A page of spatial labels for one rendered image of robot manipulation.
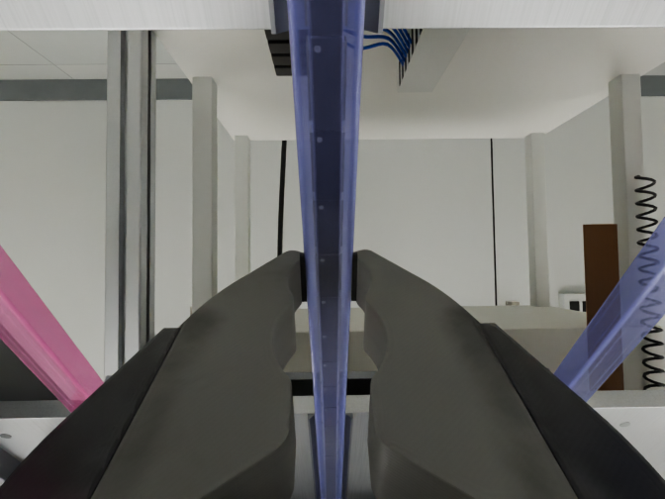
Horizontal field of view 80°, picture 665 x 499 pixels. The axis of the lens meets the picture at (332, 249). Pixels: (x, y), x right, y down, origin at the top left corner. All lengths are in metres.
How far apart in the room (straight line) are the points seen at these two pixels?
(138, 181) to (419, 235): 1.59
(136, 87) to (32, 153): 1.90
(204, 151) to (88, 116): 1.71
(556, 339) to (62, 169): 2.14
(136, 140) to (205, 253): 0.19
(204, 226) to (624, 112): 0.66
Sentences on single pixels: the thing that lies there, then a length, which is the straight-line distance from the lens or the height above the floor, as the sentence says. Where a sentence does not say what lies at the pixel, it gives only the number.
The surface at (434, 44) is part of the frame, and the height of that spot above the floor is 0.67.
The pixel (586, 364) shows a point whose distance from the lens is 0.20.
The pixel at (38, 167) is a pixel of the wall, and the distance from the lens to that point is 2.39.
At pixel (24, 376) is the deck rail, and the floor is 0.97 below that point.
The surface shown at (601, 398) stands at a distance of 0.27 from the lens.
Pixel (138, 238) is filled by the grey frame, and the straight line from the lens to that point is 0.50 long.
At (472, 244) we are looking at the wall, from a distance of 2.03.
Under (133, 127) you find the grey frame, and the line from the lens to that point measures 0.53.
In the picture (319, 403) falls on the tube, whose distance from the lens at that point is 0.18.
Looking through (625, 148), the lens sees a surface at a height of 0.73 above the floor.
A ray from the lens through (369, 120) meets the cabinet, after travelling 0.83.
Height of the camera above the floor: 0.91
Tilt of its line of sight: 2 degrees down
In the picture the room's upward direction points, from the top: 179 degrees clockwise
